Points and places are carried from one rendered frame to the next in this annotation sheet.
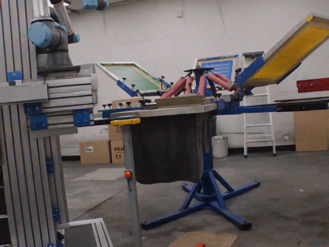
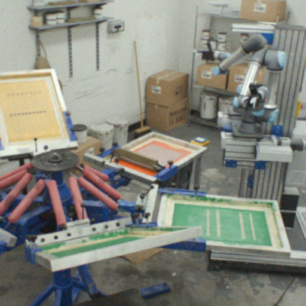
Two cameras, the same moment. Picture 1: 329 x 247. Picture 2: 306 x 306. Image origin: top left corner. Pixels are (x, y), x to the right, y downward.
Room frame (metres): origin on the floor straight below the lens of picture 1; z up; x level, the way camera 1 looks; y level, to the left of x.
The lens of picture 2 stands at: (5.86, 0.95, 2.52)
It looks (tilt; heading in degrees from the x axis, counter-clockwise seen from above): 24 degrees down; 198
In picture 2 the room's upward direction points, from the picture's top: 2 degrees clockwise
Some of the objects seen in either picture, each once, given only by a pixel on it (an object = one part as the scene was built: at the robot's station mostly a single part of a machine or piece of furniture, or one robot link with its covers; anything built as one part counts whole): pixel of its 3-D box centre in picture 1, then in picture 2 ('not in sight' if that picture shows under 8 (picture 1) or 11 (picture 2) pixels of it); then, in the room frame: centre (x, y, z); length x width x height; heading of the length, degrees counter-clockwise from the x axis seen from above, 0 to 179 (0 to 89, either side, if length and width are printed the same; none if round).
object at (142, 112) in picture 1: (172, 109); (153, 155); (2.66, -0.09, 0.97); 0.79 x 0.58 x 0.04; 163
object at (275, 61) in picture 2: not in sight; (271, 87); (2.55, 0.77, 1.63); 0.15 x 0.12 x 0.55; 80
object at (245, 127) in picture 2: not in sight; (248, 125); (2.53, 0.64, 1.31); 0.15 x 0.15 x 0.10
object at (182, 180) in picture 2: not in sight; (173, 178); (2.66, 0.10, 0.79); 0.46 x 0.09 x 0.33; 163
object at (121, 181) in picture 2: not in sight; (119, 183); (3.07, -0.22, 0.89); 1.24 x 0.06 x 0.06; 163
